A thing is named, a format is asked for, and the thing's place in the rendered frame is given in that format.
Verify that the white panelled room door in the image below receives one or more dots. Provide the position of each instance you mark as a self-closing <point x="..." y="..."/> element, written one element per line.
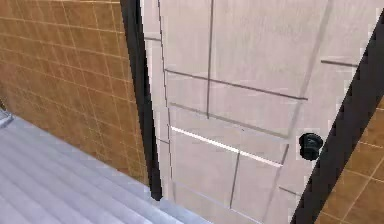
<point x="233" y="66"/>

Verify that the black round door knob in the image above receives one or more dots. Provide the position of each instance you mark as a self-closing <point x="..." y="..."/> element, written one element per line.
<point x="310" y="146"/>

